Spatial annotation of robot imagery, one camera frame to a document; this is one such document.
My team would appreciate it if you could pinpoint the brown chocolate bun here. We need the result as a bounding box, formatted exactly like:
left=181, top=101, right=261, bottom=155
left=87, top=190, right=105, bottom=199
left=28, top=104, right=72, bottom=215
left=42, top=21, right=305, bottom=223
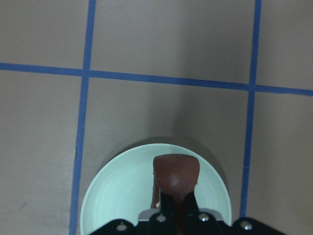
left=151, top=154, right=200, bottom=235

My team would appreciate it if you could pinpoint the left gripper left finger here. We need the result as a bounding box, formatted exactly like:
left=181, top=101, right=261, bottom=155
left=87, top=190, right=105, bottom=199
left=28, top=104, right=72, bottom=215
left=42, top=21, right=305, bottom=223
left=92, top=191, right=177, bottom=235

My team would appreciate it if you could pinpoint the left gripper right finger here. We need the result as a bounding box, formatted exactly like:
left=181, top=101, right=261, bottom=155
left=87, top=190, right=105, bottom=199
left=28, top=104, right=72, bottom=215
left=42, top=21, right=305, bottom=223
left=183, top=193, right=283, bottom=235

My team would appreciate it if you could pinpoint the light green plate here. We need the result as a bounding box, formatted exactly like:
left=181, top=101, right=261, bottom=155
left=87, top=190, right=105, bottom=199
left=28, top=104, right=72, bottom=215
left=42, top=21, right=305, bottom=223
left=80, top=143, right=232, bottom=235

